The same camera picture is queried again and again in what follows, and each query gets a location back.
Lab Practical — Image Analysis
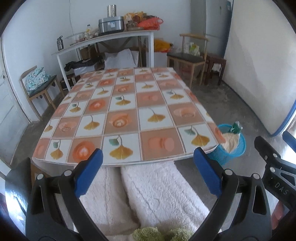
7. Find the beige paper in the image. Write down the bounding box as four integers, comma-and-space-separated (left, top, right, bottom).
221, 133, 240, 153

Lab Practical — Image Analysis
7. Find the blue plastic trash basket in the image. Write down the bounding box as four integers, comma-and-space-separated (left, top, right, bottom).
207, 121, 246, 166

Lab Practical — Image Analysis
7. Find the person's right hand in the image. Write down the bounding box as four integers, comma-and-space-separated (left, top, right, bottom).
271, 201, 290, 230

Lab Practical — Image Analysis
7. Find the white mattress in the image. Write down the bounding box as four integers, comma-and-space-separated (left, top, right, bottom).
225, 1, 295, 136

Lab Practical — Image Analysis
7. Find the dark wooden stool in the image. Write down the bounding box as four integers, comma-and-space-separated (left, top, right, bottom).
204, 53, 227, 85

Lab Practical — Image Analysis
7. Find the ginkgo patterned tablecloth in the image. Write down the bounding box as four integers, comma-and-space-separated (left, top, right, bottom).
33, 67, 225, 166

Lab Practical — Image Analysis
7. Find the wooden chair with cushion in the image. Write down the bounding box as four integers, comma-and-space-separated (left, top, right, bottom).
19, 65, 65, 121

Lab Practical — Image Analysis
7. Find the wooden chair black seat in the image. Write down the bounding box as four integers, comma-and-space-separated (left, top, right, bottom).
166, 33, 209, 88

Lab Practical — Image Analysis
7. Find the grey refrigerator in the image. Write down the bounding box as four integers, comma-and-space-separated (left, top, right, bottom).
190, 0, 232, 57

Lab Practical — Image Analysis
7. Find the yellow plastic bag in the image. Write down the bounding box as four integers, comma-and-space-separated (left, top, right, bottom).
154, 39, 173, 53

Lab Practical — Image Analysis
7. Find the steel lunch container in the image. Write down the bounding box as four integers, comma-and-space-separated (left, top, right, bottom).
57, 36, 64, 51

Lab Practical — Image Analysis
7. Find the white side table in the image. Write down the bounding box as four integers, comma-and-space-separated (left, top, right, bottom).
53, 30, 154, 91

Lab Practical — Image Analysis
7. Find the red plastic bag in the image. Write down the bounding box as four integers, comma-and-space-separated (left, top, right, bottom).
138, 17, 164, 31

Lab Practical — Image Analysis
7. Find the silver rice cooker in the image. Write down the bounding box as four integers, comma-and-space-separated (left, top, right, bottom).
98, 16, 125, 35

